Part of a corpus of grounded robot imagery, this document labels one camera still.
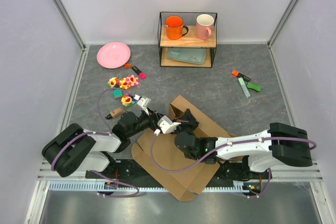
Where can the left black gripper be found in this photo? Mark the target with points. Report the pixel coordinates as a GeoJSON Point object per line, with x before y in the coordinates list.
{"type": "Point", "coordinates": [154, 118]}

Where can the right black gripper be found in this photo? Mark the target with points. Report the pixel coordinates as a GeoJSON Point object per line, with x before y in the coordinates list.
{"type": "Point", "coordinates": [187, 120]}

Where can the brown cardboard box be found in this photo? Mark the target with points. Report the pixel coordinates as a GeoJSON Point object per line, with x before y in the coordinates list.
{"type": "Point", "coordinates": [184, 186]}

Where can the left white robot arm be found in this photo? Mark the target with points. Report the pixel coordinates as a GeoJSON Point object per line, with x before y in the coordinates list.
{"type": "Point", "coordinates": [78, 149]}

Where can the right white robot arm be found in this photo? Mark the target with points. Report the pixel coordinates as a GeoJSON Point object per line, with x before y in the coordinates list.
{"type": "Point", "coordinates": [279, 144]}

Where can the lower rainbow flower plush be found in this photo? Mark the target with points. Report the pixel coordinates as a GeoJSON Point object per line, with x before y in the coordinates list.
{"type": "Point", "coordinates": [127, 100]}

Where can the rainbow flower plush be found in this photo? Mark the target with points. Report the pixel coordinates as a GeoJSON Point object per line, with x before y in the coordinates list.
{"type": "Point", "coordinates": [127, 100]}
{"type": "Point", "coordinates": [114, 82]}

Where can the teal green eraser block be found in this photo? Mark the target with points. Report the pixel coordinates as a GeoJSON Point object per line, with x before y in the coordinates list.
{"type": "Point", "coordinates": [117, 94]}

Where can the pink petal flower plush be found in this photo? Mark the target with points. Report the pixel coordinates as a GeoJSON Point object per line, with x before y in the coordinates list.
{"type": "Point", "coordinates": [132, 80]}

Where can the middle orange flower plush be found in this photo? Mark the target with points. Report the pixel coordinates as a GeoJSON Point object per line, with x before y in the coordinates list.
{"type": "Point", "coordinates": [123, 84]}

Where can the left rainbow flower plush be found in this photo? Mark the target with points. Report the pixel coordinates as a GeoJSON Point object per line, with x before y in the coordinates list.
{"type": "Point", "coordinates": [114, 82]}

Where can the pink black highlighter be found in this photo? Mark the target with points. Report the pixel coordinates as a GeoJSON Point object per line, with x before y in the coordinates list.
{"type": "Point", "coordinates": [140, 73]}

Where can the small orange bow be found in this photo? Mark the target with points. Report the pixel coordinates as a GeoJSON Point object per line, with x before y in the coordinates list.
{"type": "Point", "coordinates": [128, 65]}

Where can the light green highlighter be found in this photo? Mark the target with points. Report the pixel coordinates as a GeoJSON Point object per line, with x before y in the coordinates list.
{"type": "Point", "coordinates": [244, 87]}

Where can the teal divided tray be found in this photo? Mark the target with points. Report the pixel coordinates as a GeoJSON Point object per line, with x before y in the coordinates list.
{"type": "Point", "coordinates": [189, 55]}

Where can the orange black highlighter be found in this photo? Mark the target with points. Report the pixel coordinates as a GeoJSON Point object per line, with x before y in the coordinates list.
{"type": "Point", "coordinates": [240, 75]}

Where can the pink round plate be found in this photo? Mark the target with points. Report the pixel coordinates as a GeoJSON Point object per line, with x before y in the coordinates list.
{"type": "Point", "coordinates": [113, 55]}

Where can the orange enamel mug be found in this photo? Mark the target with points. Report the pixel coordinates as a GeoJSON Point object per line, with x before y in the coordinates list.
{"type": "Point", "coordinates": [175, 28]}

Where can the pink ceramic mug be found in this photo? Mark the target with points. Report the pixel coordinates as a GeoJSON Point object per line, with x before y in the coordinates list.
{"type": "Point", "coordinates": [204, 26]}

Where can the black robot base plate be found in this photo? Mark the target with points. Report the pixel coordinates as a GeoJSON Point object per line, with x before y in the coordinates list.
{"type": "Point", "coordinates": [127, 169]}

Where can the black wire wooden shelf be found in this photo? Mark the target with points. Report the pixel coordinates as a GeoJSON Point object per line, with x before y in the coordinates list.
{"type": "Point", "coordinates": [190, 40]}

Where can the slotted cable duct rail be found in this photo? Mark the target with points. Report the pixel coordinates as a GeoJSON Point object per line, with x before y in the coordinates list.
{"type": "Point", "coordinates": [105, 186]}

